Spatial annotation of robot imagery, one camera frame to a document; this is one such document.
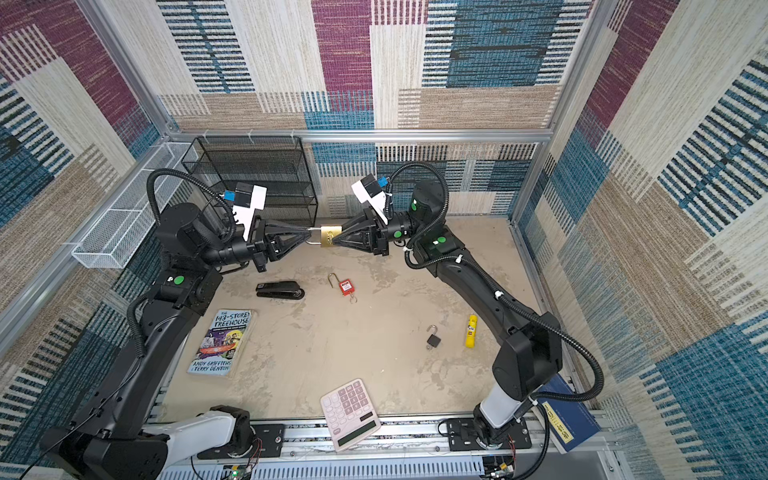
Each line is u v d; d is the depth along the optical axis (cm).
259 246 50
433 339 89
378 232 56
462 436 73
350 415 76
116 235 72
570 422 74
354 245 59
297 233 56
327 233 57
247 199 49
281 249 55
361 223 58
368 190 53
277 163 105
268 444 73
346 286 99
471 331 89
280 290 99
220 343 87
